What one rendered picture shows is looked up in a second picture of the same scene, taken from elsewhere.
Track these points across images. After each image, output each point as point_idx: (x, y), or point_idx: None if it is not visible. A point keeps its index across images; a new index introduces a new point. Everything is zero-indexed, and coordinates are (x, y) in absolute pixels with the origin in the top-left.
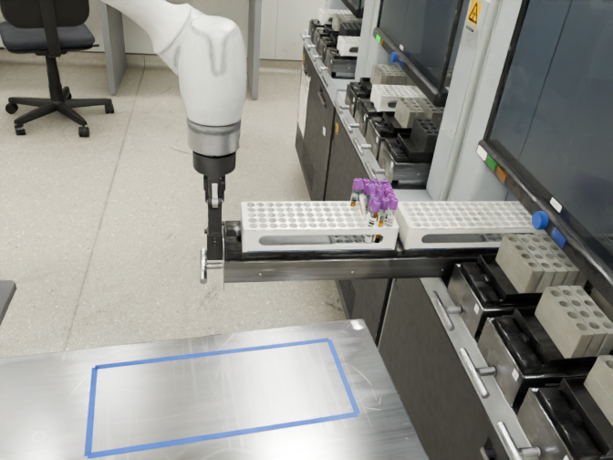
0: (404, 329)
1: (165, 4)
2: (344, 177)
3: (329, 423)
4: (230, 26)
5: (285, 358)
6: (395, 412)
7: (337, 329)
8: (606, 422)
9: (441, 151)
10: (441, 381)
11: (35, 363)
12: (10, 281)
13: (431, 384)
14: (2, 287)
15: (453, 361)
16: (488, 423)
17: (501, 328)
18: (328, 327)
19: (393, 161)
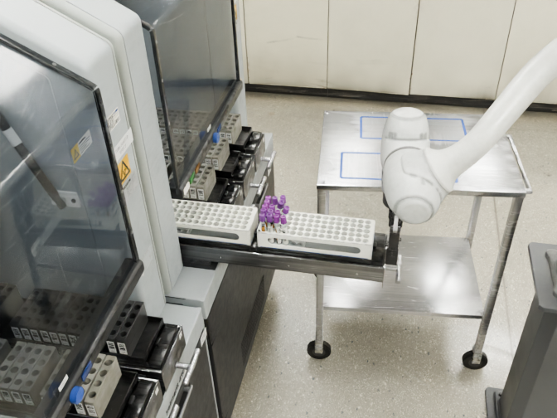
0: (225, 323)
1: (445, 148)
2: None
3: (355, 151)
4: (397, 109)
5: (365, 173)
6: (325, 150)
7: (334, 181)
8: (239, 136)
9: (149, 284)
10: None
11: (486, 187)
12: (543, 306)
13: (241, 274)
14: (546, 302)
15: None
16: (254, 201)
17: (244, 172)
18: (337, 182)
19: (180, 328)
